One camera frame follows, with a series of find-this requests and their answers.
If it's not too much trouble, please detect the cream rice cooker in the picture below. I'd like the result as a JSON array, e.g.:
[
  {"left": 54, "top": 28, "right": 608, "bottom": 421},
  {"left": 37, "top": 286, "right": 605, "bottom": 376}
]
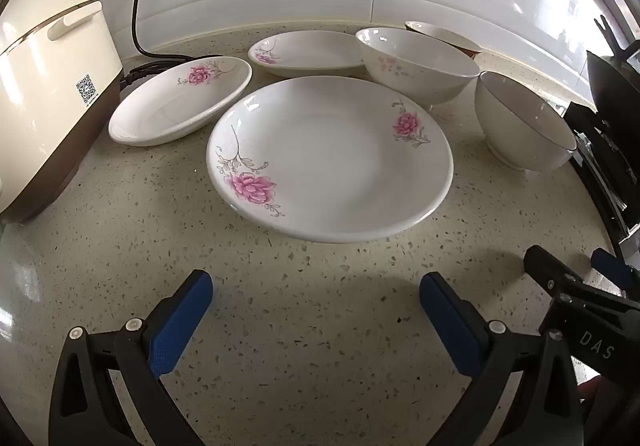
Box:
[{"left": 0, "top": 0, "right": 125, "bottom": 222}]

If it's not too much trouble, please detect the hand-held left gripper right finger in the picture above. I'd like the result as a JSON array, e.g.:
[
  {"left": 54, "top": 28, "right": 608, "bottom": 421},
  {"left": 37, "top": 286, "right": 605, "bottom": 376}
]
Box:
[{"left": 419, "top": 271, "right": 586, "bottom": 446}]

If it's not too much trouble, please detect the shallow pink-flower plate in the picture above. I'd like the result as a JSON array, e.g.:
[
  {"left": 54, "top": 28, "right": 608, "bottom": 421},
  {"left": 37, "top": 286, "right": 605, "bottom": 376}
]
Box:
[{"left": 248, "top": 30, "right": 371, "bottom": 78}]

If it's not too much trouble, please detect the black gas stove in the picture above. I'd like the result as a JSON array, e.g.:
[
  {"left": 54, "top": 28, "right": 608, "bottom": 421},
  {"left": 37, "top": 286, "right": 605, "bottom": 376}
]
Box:
[{"left": 562, "top": 101, "right": 640, "bottom": 272}]

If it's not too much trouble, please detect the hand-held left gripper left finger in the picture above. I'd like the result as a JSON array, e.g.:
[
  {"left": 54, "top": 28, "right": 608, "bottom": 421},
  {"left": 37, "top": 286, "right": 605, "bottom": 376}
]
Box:
[{"left": 47, "top": 269, "right": 216, "bottom": 446}]

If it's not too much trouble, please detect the red bowl with white inside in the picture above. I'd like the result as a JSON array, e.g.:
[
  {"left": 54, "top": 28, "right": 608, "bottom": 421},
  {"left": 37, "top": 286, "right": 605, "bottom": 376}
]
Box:
[{"left": 404, "top": 20, "right": 483, "bottom": 58}]

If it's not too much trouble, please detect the black power cable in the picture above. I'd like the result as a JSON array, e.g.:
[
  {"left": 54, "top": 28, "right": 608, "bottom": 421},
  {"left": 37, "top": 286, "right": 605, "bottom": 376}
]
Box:
[{"left": 122, "top": 0, "right": 201, "bottom": 87}]

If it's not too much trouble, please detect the white bowl with gold rim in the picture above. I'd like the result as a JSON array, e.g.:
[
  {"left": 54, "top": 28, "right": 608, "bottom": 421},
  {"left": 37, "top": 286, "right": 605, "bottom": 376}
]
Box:
[{"left": 474, "top": 70, "right": 578, "bottom": 173}]

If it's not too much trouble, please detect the large round pink-flower plate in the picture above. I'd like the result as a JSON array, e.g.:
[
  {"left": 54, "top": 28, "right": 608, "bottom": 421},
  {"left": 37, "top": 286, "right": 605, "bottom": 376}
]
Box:
[{"left": 206, "top": 76, "right": 455, "bottom": 243}]

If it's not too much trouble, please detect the white bowl with pink print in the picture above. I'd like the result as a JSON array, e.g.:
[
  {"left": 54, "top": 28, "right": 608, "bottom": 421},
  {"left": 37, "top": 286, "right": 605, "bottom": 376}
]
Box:
[{"left": 355, "top": 27, "right": 482, "bottom": 107}]

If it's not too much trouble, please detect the deep oval pink-flower plate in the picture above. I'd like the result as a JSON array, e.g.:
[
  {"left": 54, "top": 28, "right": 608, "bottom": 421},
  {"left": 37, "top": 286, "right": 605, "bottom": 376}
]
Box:
[{"left": 108, "top": 56, "right": 253, "bottom": 147}]

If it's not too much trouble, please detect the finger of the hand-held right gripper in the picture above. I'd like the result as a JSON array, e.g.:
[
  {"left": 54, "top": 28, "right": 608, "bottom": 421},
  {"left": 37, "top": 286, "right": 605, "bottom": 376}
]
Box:
[
  {"left": 523, "top": 245, "right": 591, "bottom": 301},
  {"left": 590, "top": 247, "right": 640, "bottom": 292}
]

